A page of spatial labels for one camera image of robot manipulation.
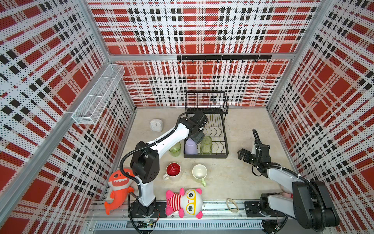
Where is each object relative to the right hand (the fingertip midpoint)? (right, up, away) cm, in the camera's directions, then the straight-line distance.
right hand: (244, 155), depth 91 cm
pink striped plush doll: (-34, -18, -22) cm, 45 cm away
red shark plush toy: (-71, -12, -16) cm, 74 cm away
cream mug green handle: (-29, -8, -7) cm, 31 cm away
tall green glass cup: (-25, +7, -7) cm, 27 cm away
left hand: (-32, +12, -3) cm, 34 cm away
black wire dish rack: (-30, -1, 0) cm, 30 cm away
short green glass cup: (-44, +2, +1) cm, 44 cm away
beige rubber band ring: (-12, -24, -19) cm, 32 cm away
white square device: (-59, +19, +11) cm, 63 cm away
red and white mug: (-45, -8, -5) cm, 46 cm away
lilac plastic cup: (-34, +7, -10) cm, 36 cm away
